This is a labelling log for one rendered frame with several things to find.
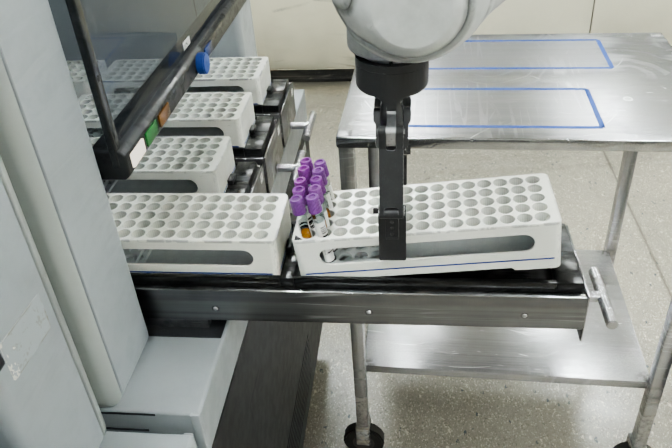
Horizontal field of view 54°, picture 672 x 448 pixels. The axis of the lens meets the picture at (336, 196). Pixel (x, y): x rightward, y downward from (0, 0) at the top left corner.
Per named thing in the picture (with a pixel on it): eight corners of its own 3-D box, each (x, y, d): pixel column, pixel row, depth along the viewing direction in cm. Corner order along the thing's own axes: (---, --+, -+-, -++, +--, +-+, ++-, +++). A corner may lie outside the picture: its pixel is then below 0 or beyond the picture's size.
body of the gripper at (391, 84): (430, 65, 63) (428, 150, 68) (428, 33, 70) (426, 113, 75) (351, 66, 64) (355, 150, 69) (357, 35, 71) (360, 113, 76)
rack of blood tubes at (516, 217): (301, 283, 79) (290, 242, 76) (311, 232, 87) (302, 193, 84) (561, 267, 74) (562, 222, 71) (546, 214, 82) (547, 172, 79)
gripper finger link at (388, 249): (406, 204, 71) (406, 208, 71) (406, 256, 75) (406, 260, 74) (378, 204, 72) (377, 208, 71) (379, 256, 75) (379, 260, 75)
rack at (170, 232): (45, 278, 83) (29, 238, 79) (78, 230, 91) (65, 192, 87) (280, 283, 79) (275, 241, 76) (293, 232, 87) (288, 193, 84)
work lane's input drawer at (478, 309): (27, 328, 85) (4, 274, 80) (73, 259, 97) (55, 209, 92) (621, 345, 77) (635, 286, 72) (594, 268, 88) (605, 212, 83)
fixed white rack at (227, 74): (103, 112, 122) (94, 81, 118) (123, 89, 130) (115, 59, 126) (263, 111, 118) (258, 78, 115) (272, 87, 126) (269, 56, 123)
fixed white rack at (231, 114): (67, 154, 109) (56, 121, 106) (91, 126, 117) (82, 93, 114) (245, 154, 106) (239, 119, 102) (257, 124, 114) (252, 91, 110)
